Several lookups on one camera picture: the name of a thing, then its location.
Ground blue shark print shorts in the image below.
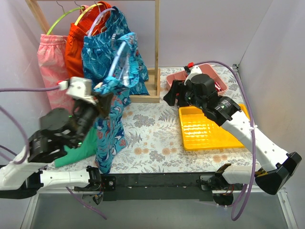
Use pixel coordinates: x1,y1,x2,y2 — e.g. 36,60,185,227
94,32,142,174

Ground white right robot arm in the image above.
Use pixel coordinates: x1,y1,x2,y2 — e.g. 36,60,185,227
163,73,302,195

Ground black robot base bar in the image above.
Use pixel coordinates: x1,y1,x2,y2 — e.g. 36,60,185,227
73,173,245,207

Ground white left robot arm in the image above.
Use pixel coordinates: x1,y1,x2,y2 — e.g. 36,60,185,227
0,93,113,199

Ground teal leaf print shorts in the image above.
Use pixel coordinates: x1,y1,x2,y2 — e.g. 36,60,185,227
81,7,149,104

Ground translucent white hanger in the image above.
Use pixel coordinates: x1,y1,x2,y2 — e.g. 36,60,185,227
87,8,116,37

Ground pink patterned shorts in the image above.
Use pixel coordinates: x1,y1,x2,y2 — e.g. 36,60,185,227
37,34,73,111

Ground orange shorts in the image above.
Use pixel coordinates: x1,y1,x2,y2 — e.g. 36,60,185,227
64,1,112,78

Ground yellow hanger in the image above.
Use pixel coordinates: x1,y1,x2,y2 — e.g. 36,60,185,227
74,3,103,26

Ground green hanger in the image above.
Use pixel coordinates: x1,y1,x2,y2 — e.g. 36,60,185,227
46,6,85,36

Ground wooden clothes rack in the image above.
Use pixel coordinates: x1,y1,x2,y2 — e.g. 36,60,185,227
26,0,161,103

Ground red white striped cloth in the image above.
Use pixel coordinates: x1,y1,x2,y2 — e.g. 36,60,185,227
214,82,223,92

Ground pink divided organizer box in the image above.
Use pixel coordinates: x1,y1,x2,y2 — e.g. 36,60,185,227
166,63,228,95

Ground green folded cloth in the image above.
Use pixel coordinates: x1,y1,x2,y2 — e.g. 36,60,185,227
54,128,97,168

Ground yellow plastic tray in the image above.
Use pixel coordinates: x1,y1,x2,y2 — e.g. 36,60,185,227
179,106,244,151

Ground floral table mat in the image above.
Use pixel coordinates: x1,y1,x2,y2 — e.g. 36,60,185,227
45,66,265,174

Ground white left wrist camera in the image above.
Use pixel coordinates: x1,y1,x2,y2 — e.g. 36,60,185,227
57,77,96,105

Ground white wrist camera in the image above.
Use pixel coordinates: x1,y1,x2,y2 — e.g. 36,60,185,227
184,62,202,85
57,77,96,105

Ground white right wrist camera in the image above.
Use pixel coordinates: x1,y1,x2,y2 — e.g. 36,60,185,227
184,62,202,85

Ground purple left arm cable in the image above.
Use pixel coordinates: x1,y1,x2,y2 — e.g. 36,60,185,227
0,86,108,220

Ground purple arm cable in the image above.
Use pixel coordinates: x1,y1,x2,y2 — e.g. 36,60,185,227
194,61,257,221
0,86,108,220

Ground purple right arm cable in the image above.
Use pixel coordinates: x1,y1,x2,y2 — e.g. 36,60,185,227
194,61,257,221

